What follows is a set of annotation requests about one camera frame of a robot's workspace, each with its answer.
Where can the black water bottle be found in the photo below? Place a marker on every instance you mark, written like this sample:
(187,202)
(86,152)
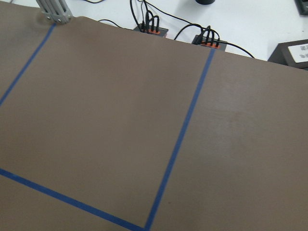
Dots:
(205,2)

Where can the black usb hub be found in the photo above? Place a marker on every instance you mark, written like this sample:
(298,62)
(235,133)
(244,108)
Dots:
(208,37)
(151,25)

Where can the grey aluminium frame post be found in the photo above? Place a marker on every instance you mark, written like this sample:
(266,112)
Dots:
(55,10)

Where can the near black usb hub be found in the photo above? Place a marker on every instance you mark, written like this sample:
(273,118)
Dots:
(151,25)

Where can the far black usb hub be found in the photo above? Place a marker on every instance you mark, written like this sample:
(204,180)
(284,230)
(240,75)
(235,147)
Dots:
(208,37)

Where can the black power adapter box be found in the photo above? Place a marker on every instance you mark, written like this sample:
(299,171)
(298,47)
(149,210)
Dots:
(293,54)

